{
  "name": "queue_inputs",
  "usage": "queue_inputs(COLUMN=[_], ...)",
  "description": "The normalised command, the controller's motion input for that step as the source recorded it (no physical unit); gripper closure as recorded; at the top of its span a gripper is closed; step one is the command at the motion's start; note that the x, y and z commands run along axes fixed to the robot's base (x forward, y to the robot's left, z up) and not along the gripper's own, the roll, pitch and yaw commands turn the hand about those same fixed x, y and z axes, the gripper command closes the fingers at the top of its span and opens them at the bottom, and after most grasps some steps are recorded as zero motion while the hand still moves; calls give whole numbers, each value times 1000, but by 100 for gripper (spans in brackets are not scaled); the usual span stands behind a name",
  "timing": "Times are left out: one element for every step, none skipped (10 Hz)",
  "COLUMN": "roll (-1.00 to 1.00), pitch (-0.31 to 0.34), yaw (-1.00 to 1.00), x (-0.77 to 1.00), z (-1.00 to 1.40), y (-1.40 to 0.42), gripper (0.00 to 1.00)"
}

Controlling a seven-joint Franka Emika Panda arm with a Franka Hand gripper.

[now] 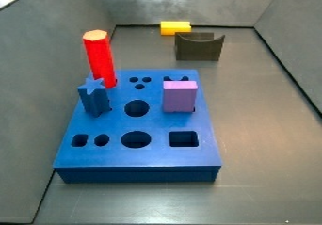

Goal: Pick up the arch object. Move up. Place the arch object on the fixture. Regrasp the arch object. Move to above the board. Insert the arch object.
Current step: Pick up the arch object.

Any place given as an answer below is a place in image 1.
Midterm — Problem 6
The yellow arch block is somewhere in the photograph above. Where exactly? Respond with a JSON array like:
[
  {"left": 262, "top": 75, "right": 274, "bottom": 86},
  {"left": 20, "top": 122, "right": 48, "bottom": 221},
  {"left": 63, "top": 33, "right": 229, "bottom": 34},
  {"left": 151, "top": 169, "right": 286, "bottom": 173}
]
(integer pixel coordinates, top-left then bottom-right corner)
[{"left": 160, "top": 21, "right": 191, "bottom": 36}]

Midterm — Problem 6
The blue shape sorter board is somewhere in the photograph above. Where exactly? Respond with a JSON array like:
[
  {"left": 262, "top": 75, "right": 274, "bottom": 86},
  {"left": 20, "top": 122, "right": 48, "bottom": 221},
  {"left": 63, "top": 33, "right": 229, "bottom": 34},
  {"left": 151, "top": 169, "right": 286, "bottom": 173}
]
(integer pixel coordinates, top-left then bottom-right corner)
[{"left": 54, "top": 70, "right": 222, "bottom": 183}]

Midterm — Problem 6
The black curved fixture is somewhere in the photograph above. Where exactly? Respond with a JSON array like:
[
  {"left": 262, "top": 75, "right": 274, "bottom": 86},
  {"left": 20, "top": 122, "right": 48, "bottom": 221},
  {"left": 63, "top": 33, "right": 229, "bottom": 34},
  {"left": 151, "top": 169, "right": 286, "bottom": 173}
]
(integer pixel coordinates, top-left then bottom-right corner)
[{"left": 175, "top": 32, "right": 226, "bottom": 61}]

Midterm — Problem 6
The purple rectangular block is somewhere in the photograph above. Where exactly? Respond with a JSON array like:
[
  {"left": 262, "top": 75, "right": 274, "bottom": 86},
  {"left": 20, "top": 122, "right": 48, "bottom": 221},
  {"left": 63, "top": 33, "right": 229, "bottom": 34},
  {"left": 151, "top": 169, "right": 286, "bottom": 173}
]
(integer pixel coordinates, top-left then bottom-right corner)
[{"left": 162, "top": 81, "right": 198, "bottom": 113}]

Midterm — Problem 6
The blue star prism block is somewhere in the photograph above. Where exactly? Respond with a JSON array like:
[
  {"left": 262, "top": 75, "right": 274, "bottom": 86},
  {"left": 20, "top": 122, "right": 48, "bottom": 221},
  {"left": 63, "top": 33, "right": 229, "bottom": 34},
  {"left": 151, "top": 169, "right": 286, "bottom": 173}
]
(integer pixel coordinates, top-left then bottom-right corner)
[{"left": 76, "top": 78, "right": 111, "bottom": 118}]

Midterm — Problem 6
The red octagonal prism block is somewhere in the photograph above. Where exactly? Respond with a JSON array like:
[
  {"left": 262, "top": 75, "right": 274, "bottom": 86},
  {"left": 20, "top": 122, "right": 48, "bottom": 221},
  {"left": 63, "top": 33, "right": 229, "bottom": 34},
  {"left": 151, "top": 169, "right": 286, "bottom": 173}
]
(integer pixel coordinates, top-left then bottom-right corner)
[{"left": 83, "top": 29, "right": 118, "bottom": 88}]

